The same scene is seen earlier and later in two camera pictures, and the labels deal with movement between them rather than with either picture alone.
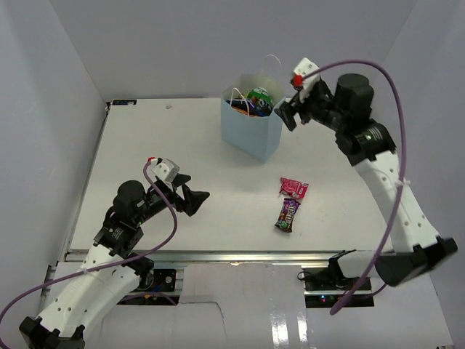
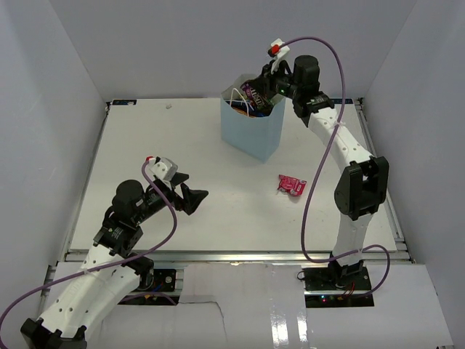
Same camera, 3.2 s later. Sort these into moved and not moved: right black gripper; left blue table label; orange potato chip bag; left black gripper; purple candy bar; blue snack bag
Moved: right black gripper; purple candy bar
Not moved: left blue table label; orange potato chip bag; left black gripper; blue snack bag
